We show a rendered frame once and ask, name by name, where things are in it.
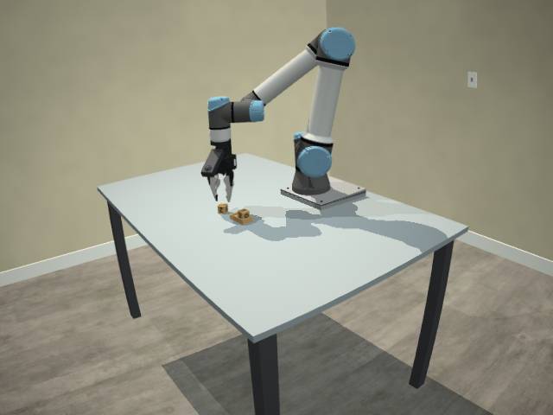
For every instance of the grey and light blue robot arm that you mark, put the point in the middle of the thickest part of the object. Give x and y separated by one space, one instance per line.
313 158

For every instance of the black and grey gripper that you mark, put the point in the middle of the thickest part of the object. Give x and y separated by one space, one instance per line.
225 168

